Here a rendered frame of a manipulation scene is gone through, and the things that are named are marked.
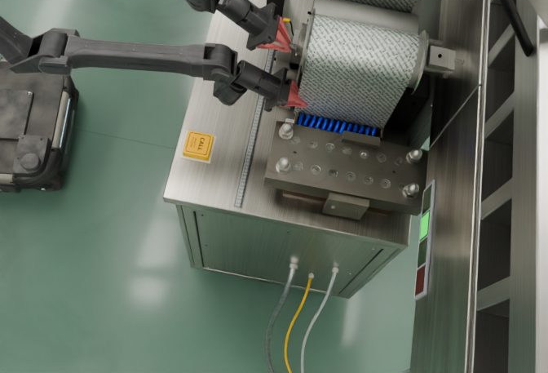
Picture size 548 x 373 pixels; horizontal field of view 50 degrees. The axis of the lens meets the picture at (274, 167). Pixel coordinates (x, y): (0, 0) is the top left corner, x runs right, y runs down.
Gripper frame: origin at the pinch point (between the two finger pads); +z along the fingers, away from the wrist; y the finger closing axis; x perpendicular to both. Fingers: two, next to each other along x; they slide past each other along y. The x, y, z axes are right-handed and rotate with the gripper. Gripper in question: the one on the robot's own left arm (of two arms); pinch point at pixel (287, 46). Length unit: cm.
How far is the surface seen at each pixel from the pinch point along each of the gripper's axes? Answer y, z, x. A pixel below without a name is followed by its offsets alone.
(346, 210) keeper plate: 27.4, 34.3, -5.5
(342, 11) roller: -12.2, 8.2, 8.0
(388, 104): 5.8, 25.0, 11.3
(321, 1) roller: -14.1, 4.3, 4.4
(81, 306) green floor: 51, 34, -133
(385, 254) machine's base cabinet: 32, 57, -9
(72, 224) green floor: 19, 24, -142
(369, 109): 5.7, 24.8, 5.7
